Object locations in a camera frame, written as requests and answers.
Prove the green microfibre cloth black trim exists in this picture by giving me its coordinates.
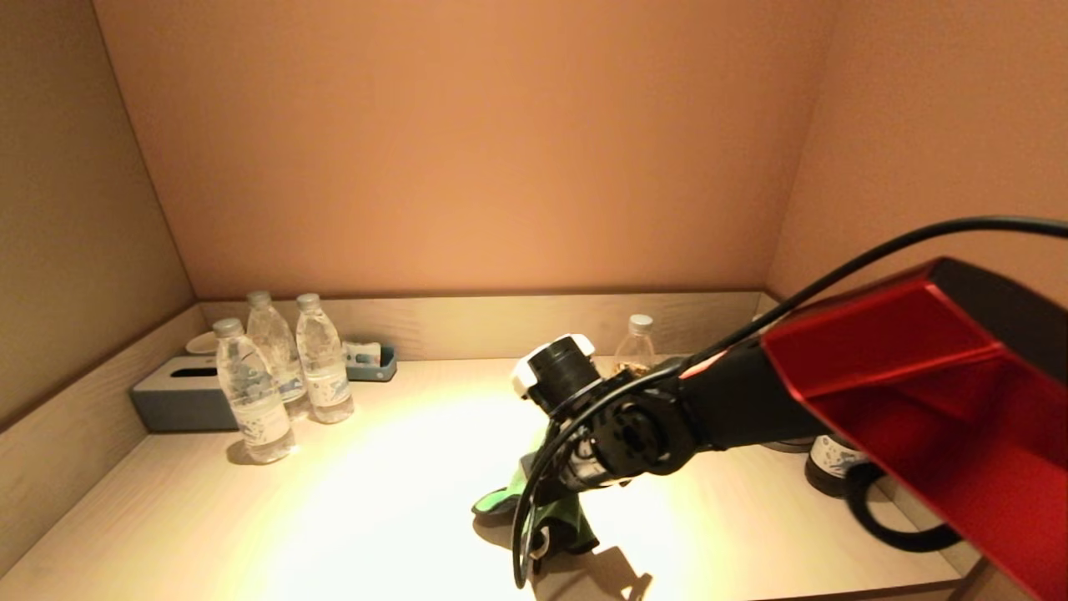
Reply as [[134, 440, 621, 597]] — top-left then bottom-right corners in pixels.
[[471, 417, 602, 562]]

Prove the orange drink plastic bottle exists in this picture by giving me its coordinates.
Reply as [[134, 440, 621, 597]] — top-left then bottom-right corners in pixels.
[[615, 315, 654, 374]]

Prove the wooden desk rim board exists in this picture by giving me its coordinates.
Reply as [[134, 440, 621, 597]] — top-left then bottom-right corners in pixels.
[[0, 290, 994, 601]]

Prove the small blue tray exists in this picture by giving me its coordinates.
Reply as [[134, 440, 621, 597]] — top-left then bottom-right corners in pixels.
[[344, 345, 398, 383]]

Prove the dark tea plastic bottle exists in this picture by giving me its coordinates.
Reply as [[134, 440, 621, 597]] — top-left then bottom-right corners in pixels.
[[804, 434, 873, 498]]

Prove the clear plastic water bottle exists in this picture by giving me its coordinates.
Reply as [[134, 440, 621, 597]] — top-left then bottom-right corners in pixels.
[[211, 318, 296, 465], [295, 293, 355, 426], [245, 290, 310, 421]]

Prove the grey tissue box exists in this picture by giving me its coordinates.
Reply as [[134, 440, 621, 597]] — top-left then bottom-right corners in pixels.
[[130, 357, 243, 434]]

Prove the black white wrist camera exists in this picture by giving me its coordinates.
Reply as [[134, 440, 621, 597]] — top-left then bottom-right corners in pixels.
[[511, 334, 602, 416]]

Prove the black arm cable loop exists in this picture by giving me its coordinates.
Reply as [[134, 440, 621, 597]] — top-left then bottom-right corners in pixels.
[[844, 463, 965, 553]]

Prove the black camera cable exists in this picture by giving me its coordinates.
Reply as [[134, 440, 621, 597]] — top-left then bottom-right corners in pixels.
[[511, 215, 1068, 590]]

